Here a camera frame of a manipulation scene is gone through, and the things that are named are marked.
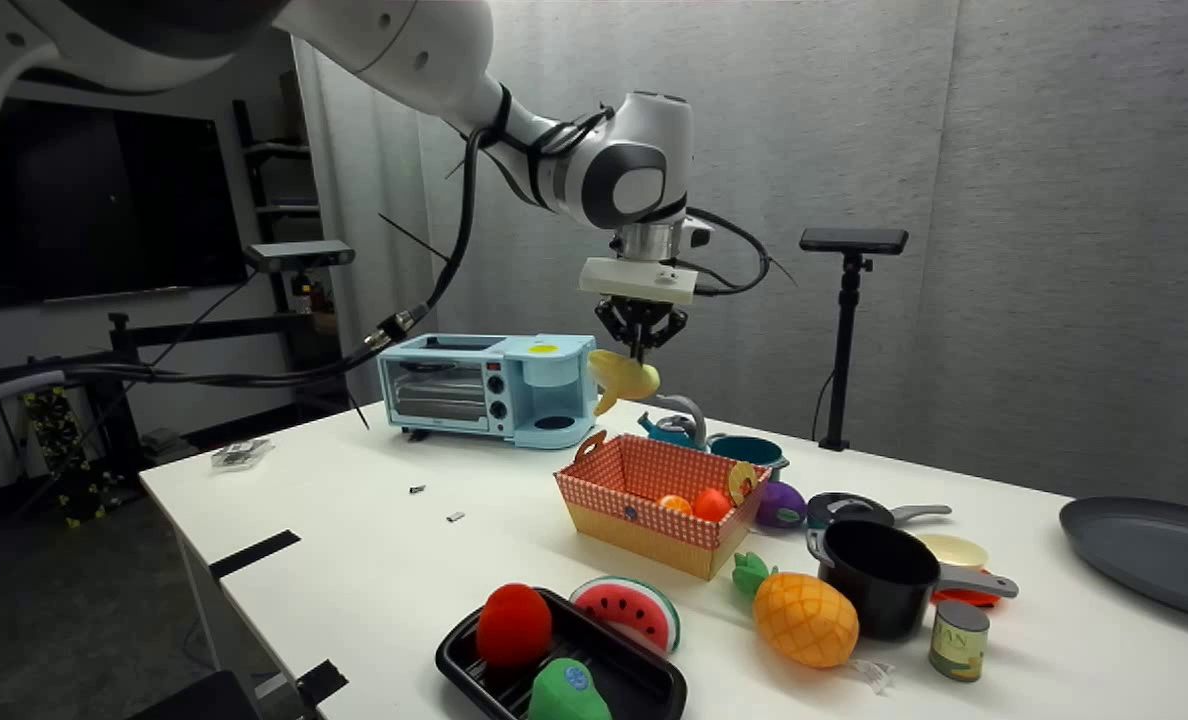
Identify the green potted plant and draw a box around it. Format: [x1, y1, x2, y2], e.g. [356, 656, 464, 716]
[14, 385, 111, 531]

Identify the black monitor screen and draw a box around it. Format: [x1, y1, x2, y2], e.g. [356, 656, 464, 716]
[0, 90, 251, 316]

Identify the small tin can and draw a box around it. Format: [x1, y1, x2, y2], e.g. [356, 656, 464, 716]
[926, 595, 995, 688]

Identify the dark frying pan toy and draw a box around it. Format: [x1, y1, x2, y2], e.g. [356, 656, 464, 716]
[806, 487, 957, 537]

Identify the small green pepper toy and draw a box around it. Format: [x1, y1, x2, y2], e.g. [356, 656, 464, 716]
[730, 548, 777, 616]

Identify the grey oval plate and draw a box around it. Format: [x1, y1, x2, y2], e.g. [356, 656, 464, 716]
[1055, 492, 1188, 628]

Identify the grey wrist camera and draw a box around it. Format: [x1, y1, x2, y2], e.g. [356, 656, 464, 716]
[575, 250, 705, 316]

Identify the clear plastic scrap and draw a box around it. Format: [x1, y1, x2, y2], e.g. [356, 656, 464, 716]
[207, 430, 276, 476]

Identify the green pear toy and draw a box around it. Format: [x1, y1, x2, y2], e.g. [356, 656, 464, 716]
[523, 650, 618, 720]

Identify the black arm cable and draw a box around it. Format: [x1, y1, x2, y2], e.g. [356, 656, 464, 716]
[350, 128, 485, 430]

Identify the red fuzzy fruit toy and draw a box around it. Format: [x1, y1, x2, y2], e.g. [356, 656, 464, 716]
[471, 578, 560, 674]

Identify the pale yellow small plate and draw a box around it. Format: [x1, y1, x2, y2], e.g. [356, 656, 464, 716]
[917, 526, 995, 570]

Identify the light blue toaster oven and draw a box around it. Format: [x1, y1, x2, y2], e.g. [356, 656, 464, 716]
[374, 327, 602, 455]

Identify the black tape strip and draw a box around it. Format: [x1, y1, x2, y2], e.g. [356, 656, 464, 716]
[205, 525, 305, 578]
[295, 656, 353, 712]

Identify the purple eggplant toy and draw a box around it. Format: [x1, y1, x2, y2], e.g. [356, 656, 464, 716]
[754, 476, 812, 541]

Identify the black plastic food tray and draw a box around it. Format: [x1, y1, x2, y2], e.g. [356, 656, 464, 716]
[434, 582, 693, 720]

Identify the watermelon slice toy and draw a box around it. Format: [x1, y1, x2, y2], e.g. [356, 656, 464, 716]
[568, 570, 688, 659]

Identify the black tripod stand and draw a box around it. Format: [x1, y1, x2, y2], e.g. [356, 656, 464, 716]
[798, 225, 913, 455]

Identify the red tomato toy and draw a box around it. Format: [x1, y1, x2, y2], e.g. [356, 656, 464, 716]
[688, 484, 740, 526]

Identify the teal cup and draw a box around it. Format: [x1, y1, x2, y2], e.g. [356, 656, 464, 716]
[705, 430, 793, 478]

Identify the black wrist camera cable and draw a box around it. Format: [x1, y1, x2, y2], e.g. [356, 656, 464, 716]
[680, 203, 777, 300]

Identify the orange checkered basket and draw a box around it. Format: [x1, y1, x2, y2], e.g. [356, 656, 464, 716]
[548, 429, 773, 582]

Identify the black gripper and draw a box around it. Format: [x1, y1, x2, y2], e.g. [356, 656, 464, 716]
[592, 296, 693, 367]

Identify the yellow round slice toy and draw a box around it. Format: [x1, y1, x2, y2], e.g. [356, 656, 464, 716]
[725, 455, 768, 507]

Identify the red flat toy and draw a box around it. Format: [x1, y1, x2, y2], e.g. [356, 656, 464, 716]
[932, 582, 1008, 616]

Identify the black pot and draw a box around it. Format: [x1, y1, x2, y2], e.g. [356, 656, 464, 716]
[808, 514, 1026, 642]

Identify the yellow banana toy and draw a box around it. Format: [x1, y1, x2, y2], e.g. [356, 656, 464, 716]
[585, 345, 667, 419]

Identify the pineapple toy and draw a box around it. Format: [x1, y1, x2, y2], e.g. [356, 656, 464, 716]
[749, 569, 866, 674]

